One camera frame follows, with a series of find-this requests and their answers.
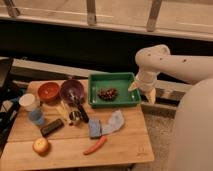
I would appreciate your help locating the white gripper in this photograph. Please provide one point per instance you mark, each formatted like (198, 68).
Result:
(146, 81)

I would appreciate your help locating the dark red grape bunch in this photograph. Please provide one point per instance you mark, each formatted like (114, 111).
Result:
(108, 94)

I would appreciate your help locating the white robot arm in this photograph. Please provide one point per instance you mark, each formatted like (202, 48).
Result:
(191, 145)

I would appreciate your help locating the blue plastic cup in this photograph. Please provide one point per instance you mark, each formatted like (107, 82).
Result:
(36, 116)

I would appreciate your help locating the white plastic cup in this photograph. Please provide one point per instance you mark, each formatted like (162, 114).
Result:
(29, 102)

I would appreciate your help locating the green plastic tray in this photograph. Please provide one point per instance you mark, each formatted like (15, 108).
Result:
(118, 81)

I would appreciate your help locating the light blue cloth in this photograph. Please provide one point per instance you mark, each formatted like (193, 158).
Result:
(115, 122)

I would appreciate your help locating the blue sponge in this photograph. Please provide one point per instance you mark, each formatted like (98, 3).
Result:
(94, 128)

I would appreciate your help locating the purple bowl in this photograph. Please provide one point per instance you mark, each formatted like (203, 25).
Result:
(72, 86)

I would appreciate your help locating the black rectangular block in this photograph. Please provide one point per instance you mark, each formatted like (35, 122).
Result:
(51, 127)

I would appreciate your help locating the orange-red bowl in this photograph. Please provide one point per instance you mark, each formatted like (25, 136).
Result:
(48, 91)

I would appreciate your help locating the red yellow apple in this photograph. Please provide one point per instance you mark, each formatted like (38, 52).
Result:
(41, 145)

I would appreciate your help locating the black handled metal scoop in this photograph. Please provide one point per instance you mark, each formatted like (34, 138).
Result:
(79, 114)

